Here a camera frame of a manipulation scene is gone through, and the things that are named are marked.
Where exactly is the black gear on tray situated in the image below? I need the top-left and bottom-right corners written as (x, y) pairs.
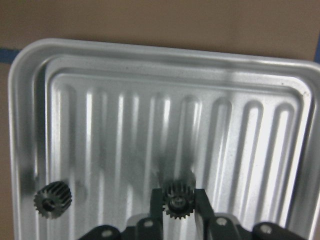
top-left (33, 181), bottom-right (72, 219)

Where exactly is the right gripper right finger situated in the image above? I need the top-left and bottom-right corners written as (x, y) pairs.
top-left (194, 188), bottom-right (215, 220)

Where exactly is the silver metal tray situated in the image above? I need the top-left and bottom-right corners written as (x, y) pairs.
top-left (8, 39), bottom-right (320, 240)

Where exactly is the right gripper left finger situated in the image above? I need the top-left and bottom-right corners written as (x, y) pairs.
top-left (149, 188), bottom-right (164, 222)

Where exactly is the black gear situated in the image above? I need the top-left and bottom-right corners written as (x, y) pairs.
top-left (33, 181), bottom-right (72, 219)
top-left (162, 180), bottom-right (195, 220)

